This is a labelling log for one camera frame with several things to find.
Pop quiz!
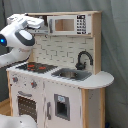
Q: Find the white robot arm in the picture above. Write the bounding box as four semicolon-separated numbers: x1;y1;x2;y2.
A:
0;14;44;128

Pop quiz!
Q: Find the red right oven knob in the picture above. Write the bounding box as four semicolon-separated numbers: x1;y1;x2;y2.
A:
31;81;37;88

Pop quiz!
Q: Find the red oven knob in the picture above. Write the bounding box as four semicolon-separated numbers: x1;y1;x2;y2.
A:
31;81;37;88
12;77;18;83

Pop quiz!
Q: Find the black toy faucet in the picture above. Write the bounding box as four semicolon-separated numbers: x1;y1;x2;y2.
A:
75;51;93;70

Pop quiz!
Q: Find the red left oven knob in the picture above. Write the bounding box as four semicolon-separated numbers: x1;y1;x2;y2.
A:
12;77;18;83

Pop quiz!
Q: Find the black toy stovetop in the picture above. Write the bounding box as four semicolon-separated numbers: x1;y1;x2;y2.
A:
18;62;55;74

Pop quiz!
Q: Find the white toy microwave door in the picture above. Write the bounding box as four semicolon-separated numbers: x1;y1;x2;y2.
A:
47;14;92;35

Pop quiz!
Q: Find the white toy oven door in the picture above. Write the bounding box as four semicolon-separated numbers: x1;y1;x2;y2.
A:
11;85;44;128

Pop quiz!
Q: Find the white cabinet door with dispenser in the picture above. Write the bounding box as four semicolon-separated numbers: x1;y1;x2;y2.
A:
45;81;82;128

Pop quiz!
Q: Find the metal toy sink basin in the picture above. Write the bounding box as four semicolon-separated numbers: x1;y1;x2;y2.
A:
52;68;92;81

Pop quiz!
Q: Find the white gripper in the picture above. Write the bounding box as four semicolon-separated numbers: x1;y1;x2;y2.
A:
7;14;44;29

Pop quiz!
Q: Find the wooden toy kitchen unit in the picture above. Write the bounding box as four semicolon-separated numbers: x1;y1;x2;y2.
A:
8;11;114;128

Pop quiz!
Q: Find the grey toy range hood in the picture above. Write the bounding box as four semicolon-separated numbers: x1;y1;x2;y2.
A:
27;28;48;35

